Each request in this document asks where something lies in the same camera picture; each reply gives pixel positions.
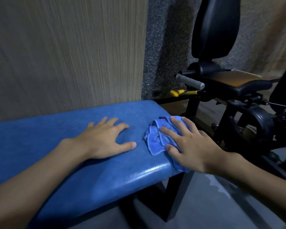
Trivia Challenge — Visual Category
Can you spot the person's right hand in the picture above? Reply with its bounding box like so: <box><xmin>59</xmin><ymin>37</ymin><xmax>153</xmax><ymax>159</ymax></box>
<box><xmin>159</xmin><ymin>116</ymin><xmax>229</xmax><ymax>176</ymax></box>

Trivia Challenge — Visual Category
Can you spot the person's left hand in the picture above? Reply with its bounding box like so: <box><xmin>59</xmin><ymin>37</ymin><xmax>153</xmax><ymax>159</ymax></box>
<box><xmin>72</xmin><ymin>116</ymin><xmax>137</xmax><ymax>160</ymax></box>

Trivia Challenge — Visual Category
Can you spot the blue microfibre cloth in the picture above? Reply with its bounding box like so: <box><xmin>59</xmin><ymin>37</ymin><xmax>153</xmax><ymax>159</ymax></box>
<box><xmin>144</xmin><ymin>116</ymin><xmax>191</xmax><ymax>173</ymax></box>

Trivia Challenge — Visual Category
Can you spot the blue bench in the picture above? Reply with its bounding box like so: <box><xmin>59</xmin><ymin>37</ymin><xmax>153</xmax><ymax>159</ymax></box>
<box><xmin>0</xmin><ymin>100</ymin><xmax>196</xmax><ymax>229</ymax></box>

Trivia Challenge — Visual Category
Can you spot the person's right forearm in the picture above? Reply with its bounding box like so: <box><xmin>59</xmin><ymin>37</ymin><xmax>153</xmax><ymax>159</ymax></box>
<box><xmin>217</xmin><ymin>151</ymin><xmax>286</xmax><ymax>227</ymax></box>

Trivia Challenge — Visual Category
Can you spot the person's left forearm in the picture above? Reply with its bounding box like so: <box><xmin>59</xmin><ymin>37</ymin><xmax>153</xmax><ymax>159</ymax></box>
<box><xmin>0</xmin><ymin>138</ymin><xmax>89</xmax><ymax>229</ymax></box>

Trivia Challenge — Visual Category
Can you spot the yellow adjustment pin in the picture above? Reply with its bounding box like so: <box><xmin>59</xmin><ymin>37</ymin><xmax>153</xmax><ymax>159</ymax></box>
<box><xmin>169</xmin><ymin>89</ymin><xmax>201</xmax><ymax>97</ymax></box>

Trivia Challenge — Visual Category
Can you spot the black roller pad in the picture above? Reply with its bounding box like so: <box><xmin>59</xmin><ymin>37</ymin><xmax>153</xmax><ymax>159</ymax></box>
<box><xmin>187</xmin><ymin>61</ymin><xmax>230</xmax><ymax>76</ymax></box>

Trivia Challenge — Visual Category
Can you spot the black curved machine pad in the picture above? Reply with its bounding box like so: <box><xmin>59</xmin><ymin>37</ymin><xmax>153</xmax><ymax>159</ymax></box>
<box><xmin>269</xmin><ymin>56</ymin><xmax>286</xmax><ymax>115</ymax></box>

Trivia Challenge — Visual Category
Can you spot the black backrest pad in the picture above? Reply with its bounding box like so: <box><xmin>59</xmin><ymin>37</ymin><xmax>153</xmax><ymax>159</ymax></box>
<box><xmin>191</xmin><ymin>0</ymin><xmax>241</xmax><ymax>62</ymax></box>

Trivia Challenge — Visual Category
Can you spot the black exercise machine frame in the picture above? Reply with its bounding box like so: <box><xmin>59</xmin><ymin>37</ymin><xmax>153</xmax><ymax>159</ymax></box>
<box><xmin>155</xmin><ymin>69</ymin><xmax>286</xmax><ymax>184</ymax></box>

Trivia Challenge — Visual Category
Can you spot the grey handle grip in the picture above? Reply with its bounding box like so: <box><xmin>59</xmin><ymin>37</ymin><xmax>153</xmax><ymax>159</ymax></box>
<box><xmin>175</xmin><ymin>73</ymin><xmax>205</xmax><ymax>91</ymax></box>

